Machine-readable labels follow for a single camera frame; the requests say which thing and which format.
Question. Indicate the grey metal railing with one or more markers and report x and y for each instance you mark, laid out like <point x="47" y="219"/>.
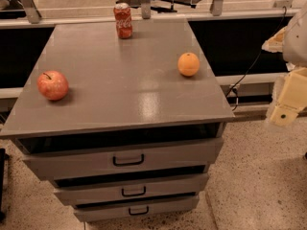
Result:
<point x="43" y="13"/>

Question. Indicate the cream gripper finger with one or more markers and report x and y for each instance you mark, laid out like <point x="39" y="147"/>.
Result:
<point x="275" y="43"/>
<point x="289" y="97"/>

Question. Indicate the grey drawer cabinet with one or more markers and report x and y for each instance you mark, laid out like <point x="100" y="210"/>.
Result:
<point x="122" y="92"/>

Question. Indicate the bottom grey drawer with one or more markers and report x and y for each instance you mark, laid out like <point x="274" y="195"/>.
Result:
<point x="138" y="208"/>

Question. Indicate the red apple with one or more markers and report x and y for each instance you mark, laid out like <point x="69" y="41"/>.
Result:
<point x="53" y="85"/>

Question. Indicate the red cola can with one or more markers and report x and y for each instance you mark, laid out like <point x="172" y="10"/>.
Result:
<point x="123" y="20"/>

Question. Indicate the orange fruit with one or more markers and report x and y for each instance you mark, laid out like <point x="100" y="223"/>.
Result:
<point x="188" y="64"/>

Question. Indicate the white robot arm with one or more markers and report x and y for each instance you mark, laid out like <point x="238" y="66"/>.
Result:
<point x="295" y="42"/>

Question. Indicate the top grey drawer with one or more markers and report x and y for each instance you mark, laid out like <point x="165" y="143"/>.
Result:
<point x="127" y="159"/>

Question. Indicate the middle grey drawer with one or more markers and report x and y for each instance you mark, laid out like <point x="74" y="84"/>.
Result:
<point x="126" y="190"/>

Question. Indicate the grey drawer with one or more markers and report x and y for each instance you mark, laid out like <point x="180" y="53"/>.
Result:
<point x="127" y="159"/>
<point x="138" y="208"/>
<point x="126" y="190"/>

